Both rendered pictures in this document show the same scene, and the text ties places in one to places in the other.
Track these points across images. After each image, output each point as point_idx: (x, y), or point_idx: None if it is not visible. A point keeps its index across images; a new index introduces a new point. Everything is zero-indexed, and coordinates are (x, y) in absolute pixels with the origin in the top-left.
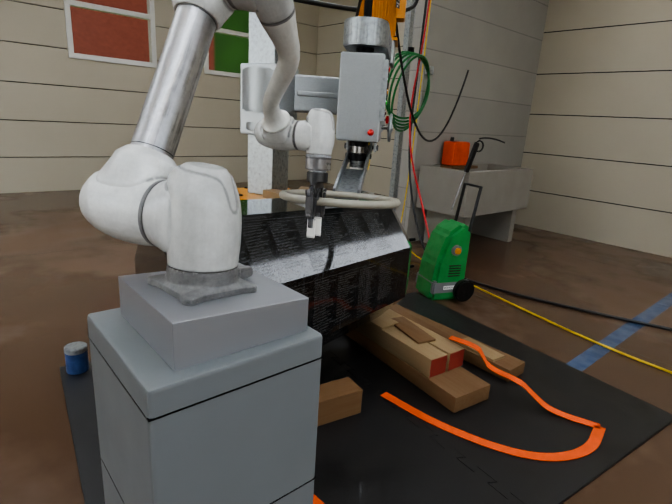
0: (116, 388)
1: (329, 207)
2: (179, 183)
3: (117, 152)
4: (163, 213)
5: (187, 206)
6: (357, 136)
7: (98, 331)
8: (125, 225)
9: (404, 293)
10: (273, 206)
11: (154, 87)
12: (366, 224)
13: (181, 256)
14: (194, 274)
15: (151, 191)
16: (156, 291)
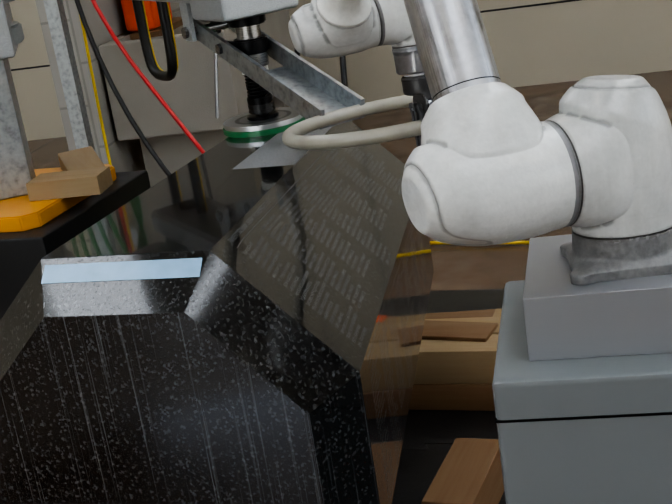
0: (653, 435)
1: (302, 151)
2: (632, 108)
3: (475, 103)
4: (619, 160)
5: (655, 136)
6: (262, 4)
7: (565, 383)
8: (554, 204)
9: (432, 265)
10: (226, 184)
11: None
12: (358, 161)
13: (654, 212)
14: (670, 231)
15: (574, 139)
16: (622, 282)
